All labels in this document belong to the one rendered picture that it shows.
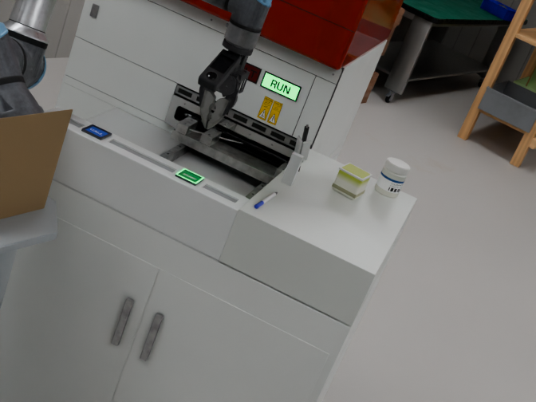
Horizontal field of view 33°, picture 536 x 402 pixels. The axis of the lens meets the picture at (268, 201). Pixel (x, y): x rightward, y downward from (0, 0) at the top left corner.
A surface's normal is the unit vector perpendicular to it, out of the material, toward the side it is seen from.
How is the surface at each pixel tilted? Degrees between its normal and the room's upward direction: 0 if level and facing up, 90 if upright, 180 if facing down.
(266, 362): 90
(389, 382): 0
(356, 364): 0
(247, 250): 90
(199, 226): 90
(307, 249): 90
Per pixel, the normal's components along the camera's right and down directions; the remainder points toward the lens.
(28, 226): 0.34, -0.86
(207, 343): -0.30, 0.28
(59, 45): 0.78, 0.48
